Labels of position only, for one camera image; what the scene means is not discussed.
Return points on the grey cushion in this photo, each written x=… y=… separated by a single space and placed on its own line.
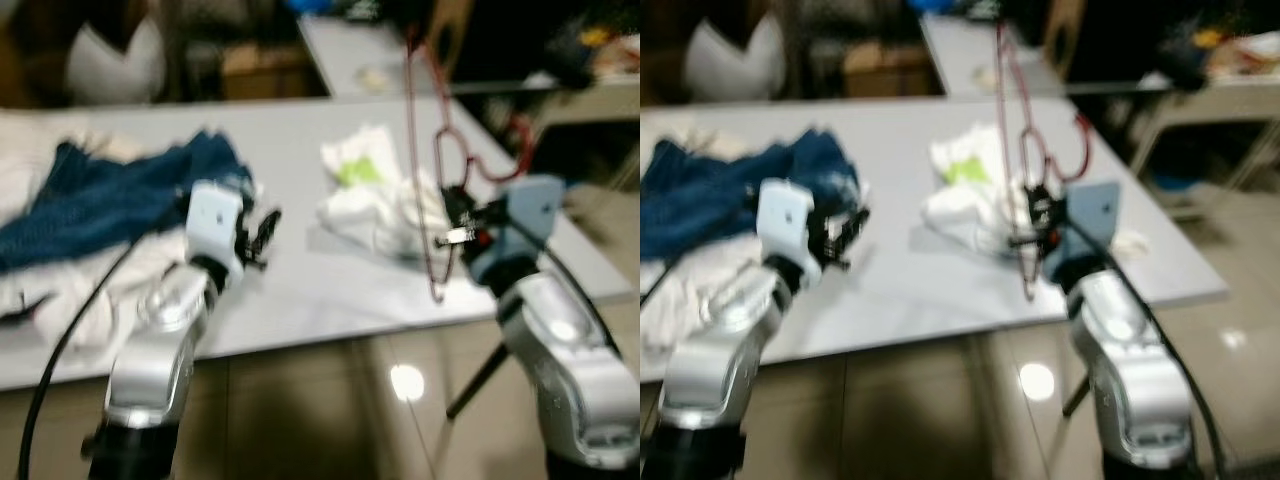
x=115 y=70
x=735 y=65

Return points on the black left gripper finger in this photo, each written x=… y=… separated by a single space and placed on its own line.
x=840 y=252
x=264 y=252
x=268 y=224
x=850 y=222

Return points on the white remote control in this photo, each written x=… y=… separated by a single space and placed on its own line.
x=990 y=75
x=373 y=78

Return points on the blue denim garment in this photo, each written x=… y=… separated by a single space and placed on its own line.
x=720 y=190
x=100 y=195

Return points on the red plastic clothes hanger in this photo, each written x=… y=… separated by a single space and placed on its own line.
x=1085 y=140
x=526 y=140

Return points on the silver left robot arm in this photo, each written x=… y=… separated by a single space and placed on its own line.
x=720 y=370
x=150 y=370

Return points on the white garment with green print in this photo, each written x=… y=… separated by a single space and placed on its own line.
x=370 y=205
x=975 y=205

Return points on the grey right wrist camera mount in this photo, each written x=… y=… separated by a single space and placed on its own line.
x=535 y=205
x=1095 y=210

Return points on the white long side table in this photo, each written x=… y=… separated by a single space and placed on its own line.
x=960 y=45
x=350 y=45

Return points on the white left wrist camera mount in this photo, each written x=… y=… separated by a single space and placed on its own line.
x=785 y=222
x=212 y=222

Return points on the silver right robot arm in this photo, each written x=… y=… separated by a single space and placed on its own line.
x=1140 y=380
x=570 y=380

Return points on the black table leg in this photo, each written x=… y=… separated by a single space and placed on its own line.
x=478 y=380
x=1076 y=396

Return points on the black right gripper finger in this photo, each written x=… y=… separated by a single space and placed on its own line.
x=1028 y=240
x=460 y=203
x=455 y=238
x=1037 y=202

